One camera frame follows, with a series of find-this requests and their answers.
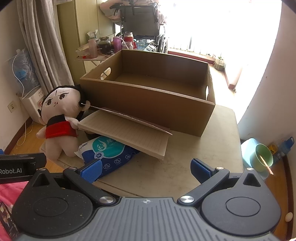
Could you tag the cluttered folding side table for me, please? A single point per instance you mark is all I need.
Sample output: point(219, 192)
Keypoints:
point(103, 57)

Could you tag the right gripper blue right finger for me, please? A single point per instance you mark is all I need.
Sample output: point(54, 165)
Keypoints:
point(200, 170)

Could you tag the light blue plastic stool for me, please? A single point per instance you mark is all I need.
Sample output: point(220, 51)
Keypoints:
point(247, 149)

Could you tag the wall power socket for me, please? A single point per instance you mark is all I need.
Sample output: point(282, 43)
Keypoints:
point(12, 106)

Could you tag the blue bottle on floor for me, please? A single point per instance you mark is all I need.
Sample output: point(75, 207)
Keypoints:
point(285, 147)

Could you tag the blue water jug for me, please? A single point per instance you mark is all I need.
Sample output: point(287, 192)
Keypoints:
point(24, 72)

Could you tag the purple plastic bottle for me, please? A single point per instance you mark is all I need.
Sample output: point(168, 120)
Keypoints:
point(117, 44)

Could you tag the green wooden wardrobe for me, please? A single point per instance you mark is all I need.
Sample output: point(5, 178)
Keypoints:
point(76, 19)

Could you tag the blue white wipes pack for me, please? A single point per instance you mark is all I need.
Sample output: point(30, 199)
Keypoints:
point(112, 153)

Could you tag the plush doll black hair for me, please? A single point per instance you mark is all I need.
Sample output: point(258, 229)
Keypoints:
point(60, 113)

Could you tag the dark glass teapot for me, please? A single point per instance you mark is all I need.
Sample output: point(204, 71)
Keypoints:
point(104, 45)

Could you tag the green plastic cup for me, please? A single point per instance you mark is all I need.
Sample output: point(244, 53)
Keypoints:
point(261, 158)

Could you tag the potted plant by window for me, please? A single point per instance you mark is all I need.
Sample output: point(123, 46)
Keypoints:
point(219, 64)

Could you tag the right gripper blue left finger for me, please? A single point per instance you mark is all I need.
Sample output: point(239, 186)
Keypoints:
point(91, 171)

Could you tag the beige curtain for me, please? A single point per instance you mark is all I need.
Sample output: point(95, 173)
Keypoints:
point(38, 26)

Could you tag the pink plastic tumbler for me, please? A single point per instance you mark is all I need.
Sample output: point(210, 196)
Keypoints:
point(92, 48)

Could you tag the brown cardboard box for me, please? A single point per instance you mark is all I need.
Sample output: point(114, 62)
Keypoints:
point(168, 90)

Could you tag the white water dispenser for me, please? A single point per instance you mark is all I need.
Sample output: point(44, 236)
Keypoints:
point(32, 103)

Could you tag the red thermos bottle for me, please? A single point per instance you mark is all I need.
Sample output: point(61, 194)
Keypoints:
point(128, 40)

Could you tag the black wheelchair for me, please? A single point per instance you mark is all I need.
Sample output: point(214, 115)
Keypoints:
point(144, 23)

